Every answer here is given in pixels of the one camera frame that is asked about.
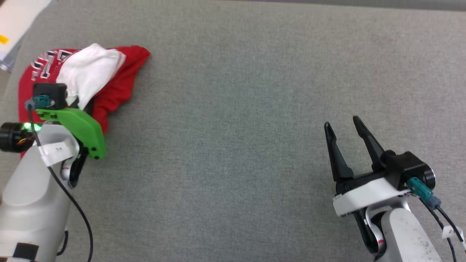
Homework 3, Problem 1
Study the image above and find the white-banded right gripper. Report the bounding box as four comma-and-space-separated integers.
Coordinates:
324, 116, 410, 217

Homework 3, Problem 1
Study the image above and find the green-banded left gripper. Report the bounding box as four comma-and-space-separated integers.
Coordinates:
0, 98, 106, 160

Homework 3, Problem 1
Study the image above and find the red basketball jersey number 23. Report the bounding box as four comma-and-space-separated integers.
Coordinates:
18, 43, 151, 159

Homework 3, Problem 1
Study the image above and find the white equipment box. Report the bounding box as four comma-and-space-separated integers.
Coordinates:
0, 0, 52, 72

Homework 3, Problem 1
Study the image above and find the black left cable teal connector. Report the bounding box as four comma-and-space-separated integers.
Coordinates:
25, 95, 94, 262

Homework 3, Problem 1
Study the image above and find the black cable teal connector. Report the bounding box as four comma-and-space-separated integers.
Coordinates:
407, 178, 466, 252
25, 95, 94, 262

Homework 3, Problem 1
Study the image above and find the black right cable teal connector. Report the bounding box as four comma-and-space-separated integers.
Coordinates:
407, 178, 466, 252

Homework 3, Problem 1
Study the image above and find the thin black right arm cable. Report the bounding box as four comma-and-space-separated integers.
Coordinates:
418, 198, 458, 262

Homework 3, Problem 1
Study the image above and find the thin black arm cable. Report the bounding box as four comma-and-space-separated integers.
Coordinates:
56, 229, 70, 256
418, 198, 458, 262

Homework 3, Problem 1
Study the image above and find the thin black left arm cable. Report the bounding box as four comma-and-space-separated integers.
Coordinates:
56, 229, 70, 256

